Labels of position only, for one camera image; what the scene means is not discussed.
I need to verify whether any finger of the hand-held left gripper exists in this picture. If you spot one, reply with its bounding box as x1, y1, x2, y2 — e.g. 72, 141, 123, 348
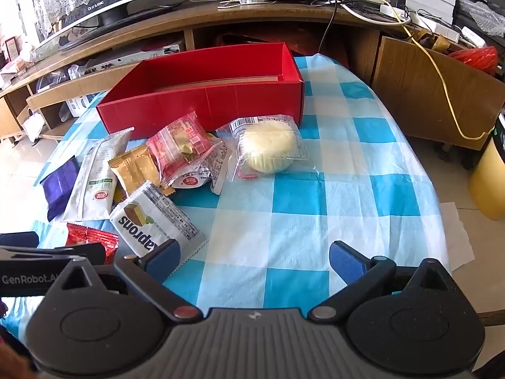
0, 242, 106, 266
0, 232, 39, 249

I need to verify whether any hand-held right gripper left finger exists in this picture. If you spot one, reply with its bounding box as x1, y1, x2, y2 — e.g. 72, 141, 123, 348
43, 239, 202, 322

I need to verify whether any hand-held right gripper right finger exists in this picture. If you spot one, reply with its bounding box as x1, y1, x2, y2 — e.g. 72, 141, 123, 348
308, 240, 460, 321

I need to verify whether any small red snack packet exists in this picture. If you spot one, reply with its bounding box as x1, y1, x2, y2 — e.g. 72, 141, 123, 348
65, 223, 120, 265

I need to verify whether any white wafer packet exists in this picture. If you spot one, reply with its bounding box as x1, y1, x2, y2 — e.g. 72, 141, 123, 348
109, 180, 208, 257

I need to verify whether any purple foil snack packet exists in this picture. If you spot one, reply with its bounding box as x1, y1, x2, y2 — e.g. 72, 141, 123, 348
40, 155, 80, 222

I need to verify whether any long white snack packet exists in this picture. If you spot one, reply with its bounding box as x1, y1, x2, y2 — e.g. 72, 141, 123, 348
62, 126, 135, 222

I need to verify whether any gold snack packet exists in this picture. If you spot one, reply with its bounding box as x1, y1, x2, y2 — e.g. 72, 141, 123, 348
108, 144, 162, 196

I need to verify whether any white red-label snack packet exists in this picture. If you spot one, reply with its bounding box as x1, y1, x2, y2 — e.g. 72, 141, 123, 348
169, 138, 230, 195

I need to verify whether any red clear snack packet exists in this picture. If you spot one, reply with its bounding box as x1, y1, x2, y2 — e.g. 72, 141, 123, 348
147, 111, 222, 186

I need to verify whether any round pastry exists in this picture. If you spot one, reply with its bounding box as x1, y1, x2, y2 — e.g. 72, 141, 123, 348
216, 114, 310, 182

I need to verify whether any red cardboard box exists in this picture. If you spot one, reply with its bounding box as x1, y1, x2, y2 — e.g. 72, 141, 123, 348
96, 41, 306, 140

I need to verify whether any blue white checked tablecloth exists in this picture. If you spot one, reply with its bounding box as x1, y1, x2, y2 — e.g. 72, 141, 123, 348
0, 53, 452, 338

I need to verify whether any white paper sheet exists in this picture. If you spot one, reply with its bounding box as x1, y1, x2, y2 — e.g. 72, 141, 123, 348
438, 202, 476, 271

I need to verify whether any white box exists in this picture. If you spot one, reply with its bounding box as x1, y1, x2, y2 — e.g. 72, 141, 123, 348
65, 95, 95, 118

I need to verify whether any yellow waste bin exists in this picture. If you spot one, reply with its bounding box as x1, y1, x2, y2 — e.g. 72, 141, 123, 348
469, 112, 505, 222

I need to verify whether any silver audio receiver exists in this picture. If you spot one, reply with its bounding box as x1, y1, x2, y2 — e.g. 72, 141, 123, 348
85, 43, 181, 76

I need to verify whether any red plastic bag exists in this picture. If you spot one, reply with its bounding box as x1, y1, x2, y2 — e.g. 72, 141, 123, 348
450, 46, 498, 75

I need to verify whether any wooden television cabinet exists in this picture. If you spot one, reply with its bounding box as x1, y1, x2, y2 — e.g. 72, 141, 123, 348
0, 0, 505, 162

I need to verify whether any long white power strip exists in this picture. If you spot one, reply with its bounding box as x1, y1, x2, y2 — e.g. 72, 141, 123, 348
410, 10, 462, 43

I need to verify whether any short white power strip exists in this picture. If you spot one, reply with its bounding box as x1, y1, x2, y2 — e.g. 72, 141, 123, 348
460, 26, 488, 48

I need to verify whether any yellow cable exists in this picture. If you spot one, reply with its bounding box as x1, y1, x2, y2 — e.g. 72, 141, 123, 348
276, 0, 496, 141

